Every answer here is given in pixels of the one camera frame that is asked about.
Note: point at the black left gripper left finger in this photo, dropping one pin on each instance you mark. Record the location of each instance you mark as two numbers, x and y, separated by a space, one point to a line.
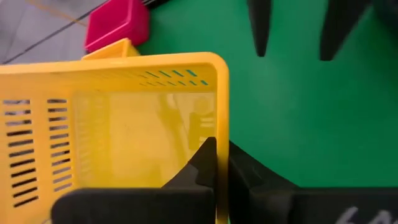
140 205

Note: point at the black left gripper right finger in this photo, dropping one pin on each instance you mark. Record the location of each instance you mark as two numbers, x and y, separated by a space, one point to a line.
280 205

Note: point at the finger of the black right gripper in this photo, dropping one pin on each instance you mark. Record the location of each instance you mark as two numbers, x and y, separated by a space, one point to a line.
260 28
342 28

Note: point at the red slotted plastic basket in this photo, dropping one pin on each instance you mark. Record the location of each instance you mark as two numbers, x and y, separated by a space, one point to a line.
115 21

